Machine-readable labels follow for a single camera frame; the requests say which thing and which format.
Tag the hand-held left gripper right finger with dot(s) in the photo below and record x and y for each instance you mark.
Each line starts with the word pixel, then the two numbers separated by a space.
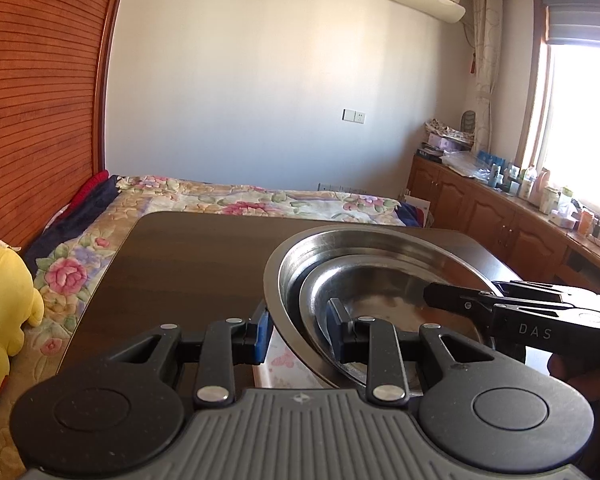
pixel 336 327

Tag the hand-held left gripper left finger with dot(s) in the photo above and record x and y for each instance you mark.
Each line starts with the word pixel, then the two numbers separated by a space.
pixel 262 332

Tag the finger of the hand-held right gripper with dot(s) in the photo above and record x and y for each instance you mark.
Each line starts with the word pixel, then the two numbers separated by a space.
pixel 535 291
pixel 455 297

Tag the medium stainless steel bowl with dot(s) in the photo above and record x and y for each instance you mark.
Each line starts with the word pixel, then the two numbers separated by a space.
pixel 307 310

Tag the white floral rectangular plate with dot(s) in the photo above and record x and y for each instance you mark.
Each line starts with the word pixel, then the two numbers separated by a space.
pixel 285 360

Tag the small stainless steel bowl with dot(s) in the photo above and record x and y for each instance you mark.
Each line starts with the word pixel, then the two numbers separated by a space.
pixel 380 290

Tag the large stainless steel bowl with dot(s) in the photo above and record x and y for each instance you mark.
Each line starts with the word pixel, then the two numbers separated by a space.
pixel 290 270

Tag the wooden cabinet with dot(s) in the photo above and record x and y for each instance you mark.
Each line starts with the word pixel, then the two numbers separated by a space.
pixel 480 210

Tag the white cardboard box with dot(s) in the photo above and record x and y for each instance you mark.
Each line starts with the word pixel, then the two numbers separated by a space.
pixel 416 210

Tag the white bottle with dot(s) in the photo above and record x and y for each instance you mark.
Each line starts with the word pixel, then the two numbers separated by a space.
pixel 527 185

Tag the pink bottle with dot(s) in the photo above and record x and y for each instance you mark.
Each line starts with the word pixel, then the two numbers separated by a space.
pixel 543 185

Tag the clear plastic bags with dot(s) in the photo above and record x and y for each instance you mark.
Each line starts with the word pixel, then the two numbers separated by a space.
pixel 465 165

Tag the white power strip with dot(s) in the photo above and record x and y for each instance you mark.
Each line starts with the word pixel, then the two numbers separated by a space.
pixel 342 187

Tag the blue boxes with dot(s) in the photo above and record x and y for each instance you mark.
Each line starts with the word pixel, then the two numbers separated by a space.
pixel 490 158

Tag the dark book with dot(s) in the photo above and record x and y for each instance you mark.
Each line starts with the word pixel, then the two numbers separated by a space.
pixel 430 154

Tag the pink box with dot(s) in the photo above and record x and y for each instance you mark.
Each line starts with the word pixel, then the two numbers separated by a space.
pixel 445 142

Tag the folded patterned cloth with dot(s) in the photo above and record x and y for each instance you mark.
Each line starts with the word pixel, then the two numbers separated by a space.
pixel 447 127

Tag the grey oval fan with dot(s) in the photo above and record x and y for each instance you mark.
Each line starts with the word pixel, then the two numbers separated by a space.
pixel 467 121

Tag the floral blanket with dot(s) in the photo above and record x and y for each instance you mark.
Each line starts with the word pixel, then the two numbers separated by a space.
pixel 80 270

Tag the red cloth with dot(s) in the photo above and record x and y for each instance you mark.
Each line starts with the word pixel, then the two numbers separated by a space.
pixel 87 192

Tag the red tassel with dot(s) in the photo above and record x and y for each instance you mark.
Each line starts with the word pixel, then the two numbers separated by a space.
pixel 473 62

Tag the patterned beige curtain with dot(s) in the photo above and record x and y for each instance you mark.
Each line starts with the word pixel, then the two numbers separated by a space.
pixel 485 60

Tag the yellow plush toy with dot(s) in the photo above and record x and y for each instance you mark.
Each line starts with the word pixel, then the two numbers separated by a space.
pixel 5 310

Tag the grey roller blind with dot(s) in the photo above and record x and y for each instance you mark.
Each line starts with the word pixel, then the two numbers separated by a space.
pixel 580 17

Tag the white wall socket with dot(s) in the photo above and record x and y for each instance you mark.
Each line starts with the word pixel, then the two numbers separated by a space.
pixel 354 116

